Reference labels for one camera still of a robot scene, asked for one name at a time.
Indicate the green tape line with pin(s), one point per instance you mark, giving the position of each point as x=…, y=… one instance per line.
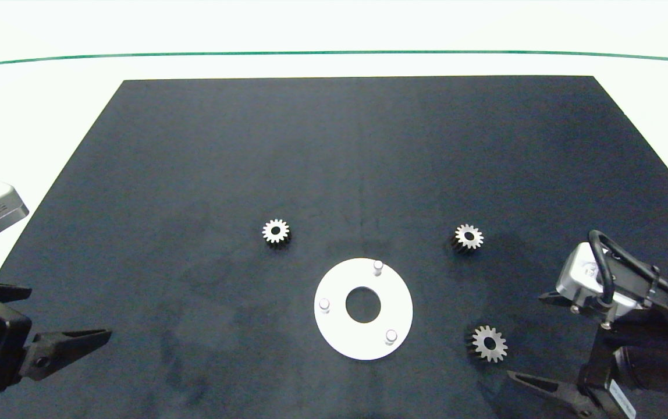
x=334, y=52

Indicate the round white pin plate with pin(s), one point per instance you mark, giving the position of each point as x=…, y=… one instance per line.
x=345, y=337

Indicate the dark rectangular mat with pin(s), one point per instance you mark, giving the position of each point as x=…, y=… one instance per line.
x=194, y=145

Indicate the small steel planetary gear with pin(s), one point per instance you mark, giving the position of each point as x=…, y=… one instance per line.
x=476, y=238
x=269, y=231
x=498, y=345

